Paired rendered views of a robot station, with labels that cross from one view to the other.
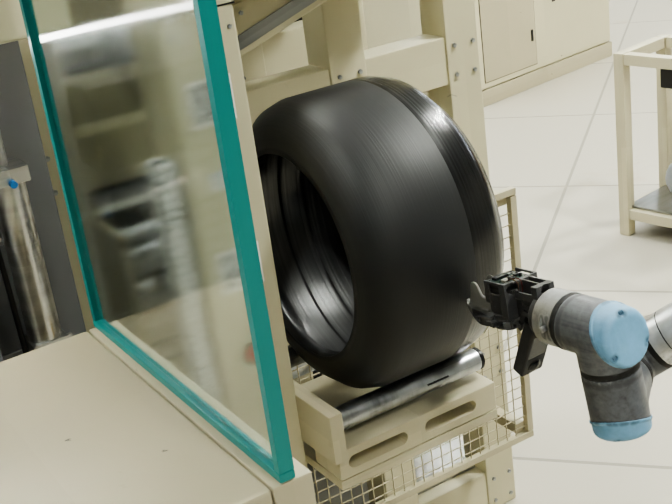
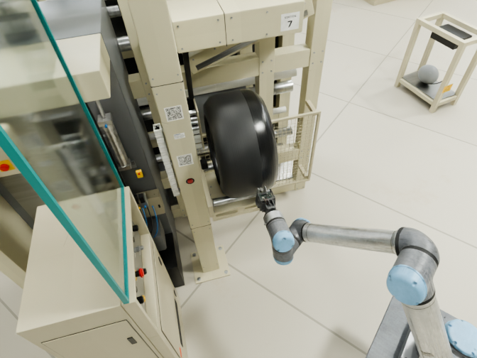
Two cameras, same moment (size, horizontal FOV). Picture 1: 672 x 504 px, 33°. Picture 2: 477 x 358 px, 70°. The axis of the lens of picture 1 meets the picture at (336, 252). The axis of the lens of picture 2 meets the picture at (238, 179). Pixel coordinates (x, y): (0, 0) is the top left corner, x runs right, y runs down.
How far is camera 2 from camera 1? 98 cm
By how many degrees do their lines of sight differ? 30
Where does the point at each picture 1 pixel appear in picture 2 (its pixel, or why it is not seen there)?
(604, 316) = (278, 237)
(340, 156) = (220, 137)
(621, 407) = (280, 258)
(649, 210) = (407, 81)
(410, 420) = (239, 207)
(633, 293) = (384, 115)
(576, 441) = (333, 172)
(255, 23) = (221, 52)
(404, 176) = (240, 150)
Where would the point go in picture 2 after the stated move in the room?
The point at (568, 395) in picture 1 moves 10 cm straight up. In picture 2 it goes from (340, 153) to (341, 145)
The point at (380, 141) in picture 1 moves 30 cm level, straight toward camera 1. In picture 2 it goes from (236, 134) to (212, 182)
